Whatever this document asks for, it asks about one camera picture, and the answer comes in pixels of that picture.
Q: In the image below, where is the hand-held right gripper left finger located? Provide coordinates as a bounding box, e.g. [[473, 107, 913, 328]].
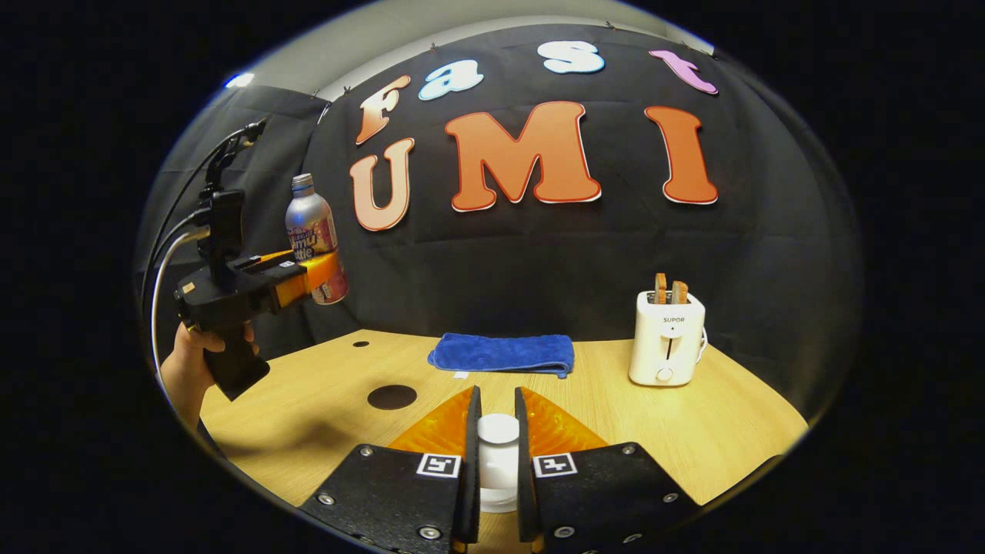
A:
[[299, 385, 482, 554]]

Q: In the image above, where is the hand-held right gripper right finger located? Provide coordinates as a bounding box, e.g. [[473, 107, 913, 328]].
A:
[[514, 386, 703, 554]]

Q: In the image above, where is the silver water bottle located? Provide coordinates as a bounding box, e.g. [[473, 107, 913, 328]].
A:
[[285, 173, 349, 305]]

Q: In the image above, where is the black round coaster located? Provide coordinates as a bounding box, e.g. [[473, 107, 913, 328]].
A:
[[367, 384, 418, 411]]

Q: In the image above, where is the blue towel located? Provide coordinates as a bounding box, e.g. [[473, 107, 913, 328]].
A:
[[428, 332, 576, 379]]

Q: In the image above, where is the white toaster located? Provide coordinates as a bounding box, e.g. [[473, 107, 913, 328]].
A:
[[629, 290, 706, 387]]

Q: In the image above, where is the grey cable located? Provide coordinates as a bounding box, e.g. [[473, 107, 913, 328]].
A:
[[150, 228, 210, 378]]

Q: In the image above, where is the black cable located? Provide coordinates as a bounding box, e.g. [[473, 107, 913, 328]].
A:
[[141, 127, 251, 309]]

